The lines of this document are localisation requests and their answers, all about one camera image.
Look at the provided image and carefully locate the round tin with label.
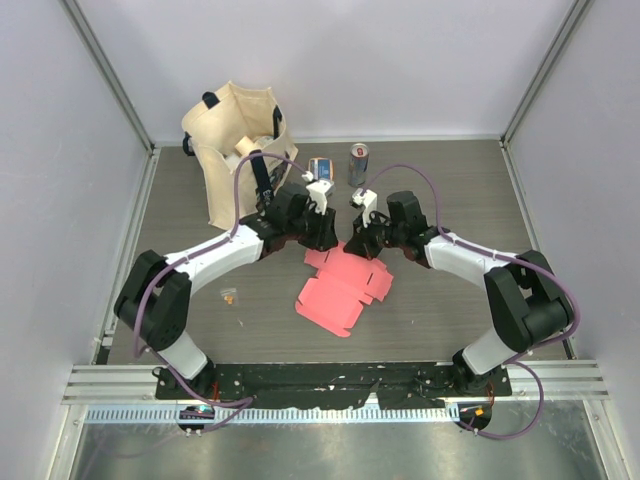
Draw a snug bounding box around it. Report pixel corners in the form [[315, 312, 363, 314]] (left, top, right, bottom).
[[254, 135, 274, 149]]

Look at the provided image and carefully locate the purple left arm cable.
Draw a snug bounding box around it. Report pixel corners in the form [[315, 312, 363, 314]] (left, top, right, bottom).
[[132, 152, 309, 359]]

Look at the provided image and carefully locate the aluminium front rail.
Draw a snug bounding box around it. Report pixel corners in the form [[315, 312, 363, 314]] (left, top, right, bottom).
[[63, 360, 608, 410]]

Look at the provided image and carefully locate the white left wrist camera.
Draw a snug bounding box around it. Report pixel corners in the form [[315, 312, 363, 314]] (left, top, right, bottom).
[[302, 171, 335, 215]]

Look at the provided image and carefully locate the slotted cable duct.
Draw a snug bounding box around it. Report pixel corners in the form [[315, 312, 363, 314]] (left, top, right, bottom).
[[85, 403, 459, 425]]

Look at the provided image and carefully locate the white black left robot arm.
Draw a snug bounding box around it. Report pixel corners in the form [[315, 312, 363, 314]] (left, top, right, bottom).
[[114, 180, 338, 399]]

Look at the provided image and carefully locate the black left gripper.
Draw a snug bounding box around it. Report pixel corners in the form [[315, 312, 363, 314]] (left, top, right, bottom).
[[285, 200, 338, 252]]

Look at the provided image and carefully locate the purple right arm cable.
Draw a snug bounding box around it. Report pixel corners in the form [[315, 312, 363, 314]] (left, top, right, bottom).
[[357, 163, 584, 361]]

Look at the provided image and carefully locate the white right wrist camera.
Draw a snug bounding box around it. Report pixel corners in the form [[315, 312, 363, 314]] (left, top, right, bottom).
[[350, 188, 378, 228]]

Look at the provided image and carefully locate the aluminium corner post left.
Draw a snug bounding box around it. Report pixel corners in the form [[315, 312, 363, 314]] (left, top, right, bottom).
[[59, 0, 156, 154]]

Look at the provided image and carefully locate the clear plastic bottle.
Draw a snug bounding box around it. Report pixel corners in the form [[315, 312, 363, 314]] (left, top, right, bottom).
[[225, 153, 250, 174]]

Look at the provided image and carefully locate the pink paper box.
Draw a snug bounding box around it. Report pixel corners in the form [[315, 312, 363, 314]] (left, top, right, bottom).
[[295, 243, 393, 338]]

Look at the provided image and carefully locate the beige canvas tote bag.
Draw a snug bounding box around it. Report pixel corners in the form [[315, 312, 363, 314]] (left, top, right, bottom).
[[181, 82, 298, 230]]

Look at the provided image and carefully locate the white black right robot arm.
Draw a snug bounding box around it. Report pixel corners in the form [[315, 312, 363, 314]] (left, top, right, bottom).
[[344, 188, 575, 395]]

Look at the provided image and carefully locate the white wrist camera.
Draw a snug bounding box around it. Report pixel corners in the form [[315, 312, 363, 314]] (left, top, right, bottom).
[[350, 188, 378, 228], [302, 171, 335, 215]]

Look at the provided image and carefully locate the aluminium corner post right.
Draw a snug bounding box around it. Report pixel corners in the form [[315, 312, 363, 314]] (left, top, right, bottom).
[[497, 0, 594, 149]]

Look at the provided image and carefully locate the cream lotion bottle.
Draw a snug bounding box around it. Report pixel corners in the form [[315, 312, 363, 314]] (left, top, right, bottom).
[[234, 136, 261, 159]]

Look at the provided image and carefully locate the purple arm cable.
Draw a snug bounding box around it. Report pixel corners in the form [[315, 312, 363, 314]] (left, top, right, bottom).
[[357, 163, 584, 361], [132, 152, 309, 359]]

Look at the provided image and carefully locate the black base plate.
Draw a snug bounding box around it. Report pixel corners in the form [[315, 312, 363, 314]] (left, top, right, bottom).
[[153, 362, 512, 410]]

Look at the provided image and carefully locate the orange sponge blue label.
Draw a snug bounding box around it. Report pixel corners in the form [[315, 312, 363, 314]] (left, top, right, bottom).
[[306, 157, 334, 182]]

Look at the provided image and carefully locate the aluminium corner post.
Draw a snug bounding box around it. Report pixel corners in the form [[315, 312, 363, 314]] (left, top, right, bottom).
[[497, 0, 594, 149], [59, 0, 156, 154]]

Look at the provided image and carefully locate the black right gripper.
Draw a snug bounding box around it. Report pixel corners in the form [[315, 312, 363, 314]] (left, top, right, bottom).
[[344, 209, 405, 261]]

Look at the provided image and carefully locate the silver energy drink can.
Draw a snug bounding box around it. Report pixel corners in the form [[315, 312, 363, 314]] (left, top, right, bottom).
[[348, 143, 369, 187]]

